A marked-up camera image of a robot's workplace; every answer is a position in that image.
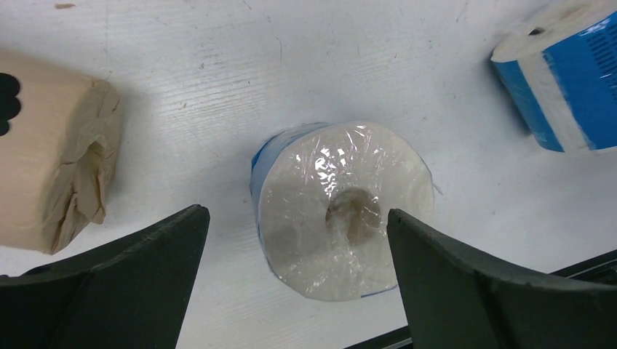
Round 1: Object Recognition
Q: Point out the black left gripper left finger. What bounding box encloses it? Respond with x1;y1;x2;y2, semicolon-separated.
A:
1;204;210;348

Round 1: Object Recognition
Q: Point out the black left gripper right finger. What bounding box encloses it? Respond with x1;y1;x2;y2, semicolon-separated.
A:
387;209;616;348

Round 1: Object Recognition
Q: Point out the blue white roll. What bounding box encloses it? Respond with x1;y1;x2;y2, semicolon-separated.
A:
250;121;434;302
490;1;616;155

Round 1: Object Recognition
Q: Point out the brown cartoon printed roll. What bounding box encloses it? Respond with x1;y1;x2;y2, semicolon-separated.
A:
1;49;121;254

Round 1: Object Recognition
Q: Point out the blue white wrapped roll lying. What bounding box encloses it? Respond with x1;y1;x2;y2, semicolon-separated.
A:
490;1;616;155

